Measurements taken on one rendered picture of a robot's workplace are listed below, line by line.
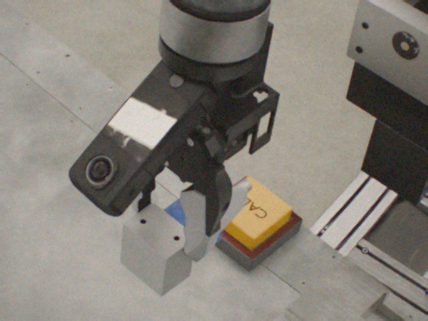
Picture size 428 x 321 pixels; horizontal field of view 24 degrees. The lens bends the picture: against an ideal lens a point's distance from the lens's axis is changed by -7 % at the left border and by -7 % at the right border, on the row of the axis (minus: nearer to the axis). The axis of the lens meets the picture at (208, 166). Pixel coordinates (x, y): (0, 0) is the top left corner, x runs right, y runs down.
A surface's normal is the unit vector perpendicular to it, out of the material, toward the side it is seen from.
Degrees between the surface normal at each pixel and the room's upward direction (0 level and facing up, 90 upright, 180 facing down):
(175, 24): 90
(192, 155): 90
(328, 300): 0
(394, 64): 90
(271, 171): 0
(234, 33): 90
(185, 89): 33
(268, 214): 0
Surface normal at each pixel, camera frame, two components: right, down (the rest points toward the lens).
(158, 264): -0.68, 0.47
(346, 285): 0.12, -0.68
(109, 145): -0.29, -0.33
